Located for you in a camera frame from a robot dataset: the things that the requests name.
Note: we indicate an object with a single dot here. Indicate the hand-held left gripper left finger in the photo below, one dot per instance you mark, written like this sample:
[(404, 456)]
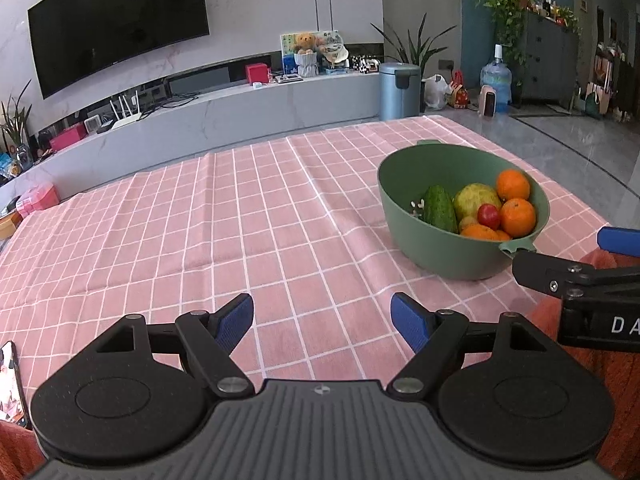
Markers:
[(235, 321)]

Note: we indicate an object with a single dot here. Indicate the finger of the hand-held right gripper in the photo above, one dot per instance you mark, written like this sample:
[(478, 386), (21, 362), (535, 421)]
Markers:
[(540, 270), (620, 240)]

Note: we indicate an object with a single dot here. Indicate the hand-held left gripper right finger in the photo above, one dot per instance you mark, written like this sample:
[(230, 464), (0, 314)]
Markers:
[(409, 323)]

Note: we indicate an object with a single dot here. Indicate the orange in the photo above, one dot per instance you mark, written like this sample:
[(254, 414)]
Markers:
[(503, 236), (513, 185), (479, 233), (518, 218)]

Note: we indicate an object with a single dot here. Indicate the red tomato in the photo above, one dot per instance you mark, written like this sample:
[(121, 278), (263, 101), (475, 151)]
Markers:
[(489, 216)]

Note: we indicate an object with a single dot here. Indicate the green colander bowl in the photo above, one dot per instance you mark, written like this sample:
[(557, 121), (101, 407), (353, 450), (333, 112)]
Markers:
[(425, 240)]

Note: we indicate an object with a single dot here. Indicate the brown kiwi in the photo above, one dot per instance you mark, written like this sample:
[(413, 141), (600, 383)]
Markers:
[(467, 223)]

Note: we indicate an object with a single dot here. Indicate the pink checked tablecloth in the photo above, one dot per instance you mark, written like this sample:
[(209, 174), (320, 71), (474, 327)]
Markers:
[(200, 235)]

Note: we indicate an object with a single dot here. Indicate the yellow-green lemon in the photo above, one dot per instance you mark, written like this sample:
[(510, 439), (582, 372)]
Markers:
[(472, 199)]

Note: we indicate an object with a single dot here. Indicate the green cucumber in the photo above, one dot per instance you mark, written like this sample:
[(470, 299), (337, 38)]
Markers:
[(440, 209)]

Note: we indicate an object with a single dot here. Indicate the small pink heater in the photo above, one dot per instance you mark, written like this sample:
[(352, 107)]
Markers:
[(488, 101)]

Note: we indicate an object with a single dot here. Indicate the dark grey cabinet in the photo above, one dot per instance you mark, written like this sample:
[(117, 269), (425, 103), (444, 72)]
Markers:
[(550, 60)]

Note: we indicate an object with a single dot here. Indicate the large water bottle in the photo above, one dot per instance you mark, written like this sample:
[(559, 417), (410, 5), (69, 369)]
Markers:
[(496, 80)]

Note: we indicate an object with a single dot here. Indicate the white marble media console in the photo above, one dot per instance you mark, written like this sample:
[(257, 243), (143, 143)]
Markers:
[(200, 125)]

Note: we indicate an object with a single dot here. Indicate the white plastic bag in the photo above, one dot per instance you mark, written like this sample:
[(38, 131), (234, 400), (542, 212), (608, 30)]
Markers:
[(436, 92)]

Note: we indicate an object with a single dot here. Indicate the blue-grey trash can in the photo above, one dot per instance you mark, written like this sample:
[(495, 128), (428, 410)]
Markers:
[(397, 95)]

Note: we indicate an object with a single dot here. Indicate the white router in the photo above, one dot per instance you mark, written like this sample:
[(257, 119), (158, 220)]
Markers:
[(125, 117)]

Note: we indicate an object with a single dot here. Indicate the black smartphone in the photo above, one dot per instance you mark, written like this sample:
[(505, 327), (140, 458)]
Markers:
[(11, 390)]

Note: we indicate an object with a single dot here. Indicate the small white clock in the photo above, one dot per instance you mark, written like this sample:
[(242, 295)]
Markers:
[(93, 126)]

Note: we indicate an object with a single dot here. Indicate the dark soundbar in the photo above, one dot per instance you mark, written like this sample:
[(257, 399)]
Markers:
[(200, 81)]

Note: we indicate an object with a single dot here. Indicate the pink box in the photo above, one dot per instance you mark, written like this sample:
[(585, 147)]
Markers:
[(67, 140)]

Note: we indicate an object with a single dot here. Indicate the red box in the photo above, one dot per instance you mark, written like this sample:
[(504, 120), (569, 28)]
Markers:
[(257, 73)]

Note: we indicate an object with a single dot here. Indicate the long-leaved potted plant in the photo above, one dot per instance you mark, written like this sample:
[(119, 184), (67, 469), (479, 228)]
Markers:
[(415, 42)]

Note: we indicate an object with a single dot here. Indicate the trailing green plant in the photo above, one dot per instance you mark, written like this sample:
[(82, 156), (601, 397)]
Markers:
[(505, 5)]

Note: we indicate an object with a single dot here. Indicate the black and white ornament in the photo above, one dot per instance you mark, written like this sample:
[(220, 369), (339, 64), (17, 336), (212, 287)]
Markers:
[(364, 64)]

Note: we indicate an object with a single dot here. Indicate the white ribbed pot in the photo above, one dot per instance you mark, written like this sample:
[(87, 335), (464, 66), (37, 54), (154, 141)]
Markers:
[(306, 65)]

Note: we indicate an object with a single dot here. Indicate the white hat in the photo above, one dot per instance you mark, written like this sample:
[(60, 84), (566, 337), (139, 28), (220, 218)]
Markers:
[(335, 55)]

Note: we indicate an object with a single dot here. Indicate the colourful picture board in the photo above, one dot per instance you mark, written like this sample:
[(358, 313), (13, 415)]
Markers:
[(287, 47)]

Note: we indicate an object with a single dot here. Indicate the brown teddy bear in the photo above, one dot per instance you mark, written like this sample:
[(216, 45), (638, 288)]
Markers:
[(303, 42)]

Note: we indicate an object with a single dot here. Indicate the slim green potted plant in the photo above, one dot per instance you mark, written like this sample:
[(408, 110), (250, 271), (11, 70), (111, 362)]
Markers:
[(15, 125)]

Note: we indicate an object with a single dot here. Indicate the black curved television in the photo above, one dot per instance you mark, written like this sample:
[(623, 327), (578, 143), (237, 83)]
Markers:
[(120, 30)]

